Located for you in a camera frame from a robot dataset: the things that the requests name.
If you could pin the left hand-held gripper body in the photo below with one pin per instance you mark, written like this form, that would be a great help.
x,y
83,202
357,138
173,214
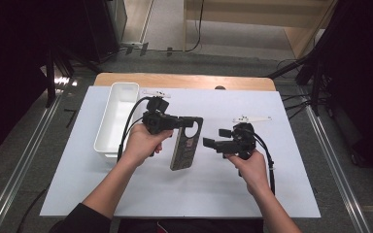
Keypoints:
x,y
157,121

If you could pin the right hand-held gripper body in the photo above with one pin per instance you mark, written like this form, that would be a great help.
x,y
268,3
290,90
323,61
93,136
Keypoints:
x,y
241,142

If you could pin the patterned phone case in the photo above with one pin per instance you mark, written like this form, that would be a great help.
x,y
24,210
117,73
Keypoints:
x,y
183,155

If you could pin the white plastic bin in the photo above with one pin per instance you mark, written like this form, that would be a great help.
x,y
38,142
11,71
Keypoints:
x,y
116,123

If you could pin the person's left hand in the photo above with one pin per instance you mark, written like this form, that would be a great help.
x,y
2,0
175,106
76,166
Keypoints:
x,y
142,145

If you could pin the person's right hand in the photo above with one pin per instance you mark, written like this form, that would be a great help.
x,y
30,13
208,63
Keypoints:
x,y
255,173

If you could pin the small black knob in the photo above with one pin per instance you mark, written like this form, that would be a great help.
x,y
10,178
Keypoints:
x,y
220,87

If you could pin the white table board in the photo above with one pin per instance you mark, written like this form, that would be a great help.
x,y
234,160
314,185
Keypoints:
x,y
207,194

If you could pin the black metal stand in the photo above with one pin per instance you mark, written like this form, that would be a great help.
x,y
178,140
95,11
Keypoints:
x,y
50,81
317,87

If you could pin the black cabinet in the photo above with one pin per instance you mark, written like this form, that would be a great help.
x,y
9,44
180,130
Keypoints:
x,y
103,29

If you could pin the light wooden shelf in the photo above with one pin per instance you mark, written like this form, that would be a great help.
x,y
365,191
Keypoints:
x,y
255,16

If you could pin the person's dark clothing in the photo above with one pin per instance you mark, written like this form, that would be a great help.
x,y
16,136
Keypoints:
x,y
84,221

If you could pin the black curtain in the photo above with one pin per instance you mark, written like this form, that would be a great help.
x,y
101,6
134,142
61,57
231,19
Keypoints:
x,y
362,81
9,81

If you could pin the metal floor rail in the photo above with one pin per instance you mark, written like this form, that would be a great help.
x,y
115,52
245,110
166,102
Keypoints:
x,y
340,178
19,170

